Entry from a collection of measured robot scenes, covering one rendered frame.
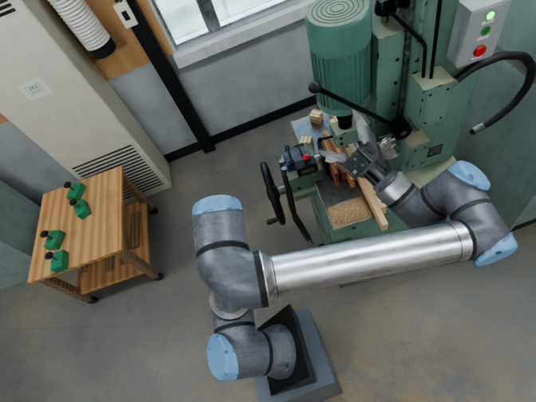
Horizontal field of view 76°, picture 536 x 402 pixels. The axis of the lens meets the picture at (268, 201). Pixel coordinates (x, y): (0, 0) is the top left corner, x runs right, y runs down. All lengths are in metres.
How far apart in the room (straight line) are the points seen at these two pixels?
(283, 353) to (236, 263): 0.68
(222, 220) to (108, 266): 1.84
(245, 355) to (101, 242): 1.22
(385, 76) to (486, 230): 0.55
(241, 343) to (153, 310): 1.28
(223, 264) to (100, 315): 2.03
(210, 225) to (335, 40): 0.58
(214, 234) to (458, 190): 0.55
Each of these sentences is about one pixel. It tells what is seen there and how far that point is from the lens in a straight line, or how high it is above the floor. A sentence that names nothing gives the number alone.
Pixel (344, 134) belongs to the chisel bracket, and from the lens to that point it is 1.30.
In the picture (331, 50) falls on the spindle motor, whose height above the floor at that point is 1.44.
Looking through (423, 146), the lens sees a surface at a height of 1.07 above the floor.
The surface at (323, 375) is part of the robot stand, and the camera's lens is 1.48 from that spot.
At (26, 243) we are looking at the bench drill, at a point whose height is 0.28.
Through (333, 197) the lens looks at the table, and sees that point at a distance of 1.33.
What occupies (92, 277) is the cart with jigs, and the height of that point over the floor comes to 0.18.
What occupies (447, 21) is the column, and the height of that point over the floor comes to 1.43.
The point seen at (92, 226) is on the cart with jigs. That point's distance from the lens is 2.28.
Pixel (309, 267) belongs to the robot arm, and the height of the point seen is 1.37.
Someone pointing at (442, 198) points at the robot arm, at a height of 1.26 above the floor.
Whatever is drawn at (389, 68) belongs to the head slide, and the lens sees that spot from 1.14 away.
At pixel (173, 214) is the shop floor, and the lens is 2.71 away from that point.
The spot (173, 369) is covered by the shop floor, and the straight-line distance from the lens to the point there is 2.28.
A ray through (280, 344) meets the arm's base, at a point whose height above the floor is 0.74.
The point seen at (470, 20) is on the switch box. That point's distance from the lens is 1.06.
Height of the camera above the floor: 2.01
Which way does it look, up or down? 54 degrees down
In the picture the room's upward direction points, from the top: 23 degrees counter-clockwise
